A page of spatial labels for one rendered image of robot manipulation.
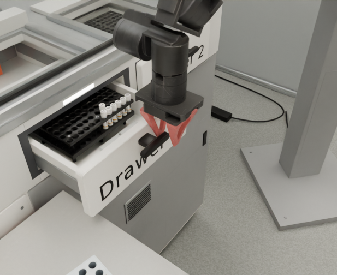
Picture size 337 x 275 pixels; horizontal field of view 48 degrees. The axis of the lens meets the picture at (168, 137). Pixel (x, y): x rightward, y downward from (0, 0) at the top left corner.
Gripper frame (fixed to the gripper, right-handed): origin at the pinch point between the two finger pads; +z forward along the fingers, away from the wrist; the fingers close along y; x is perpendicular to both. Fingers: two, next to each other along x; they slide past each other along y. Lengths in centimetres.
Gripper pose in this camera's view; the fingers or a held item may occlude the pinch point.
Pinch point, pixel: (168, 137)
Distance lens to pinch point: 69.5
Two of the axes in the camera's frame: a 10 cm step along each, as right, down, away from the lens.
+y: -8.1, -3.9, 4.4
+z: -0.2, 7.6, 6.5
